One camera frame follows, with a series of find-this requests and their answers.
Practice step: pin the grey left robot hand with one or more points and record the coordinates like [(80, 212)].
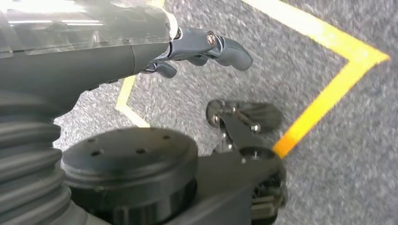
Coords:
[(77, 62)]

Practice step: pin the black caster wheel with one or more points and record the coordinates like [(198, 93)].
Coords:
[(264, 116)]

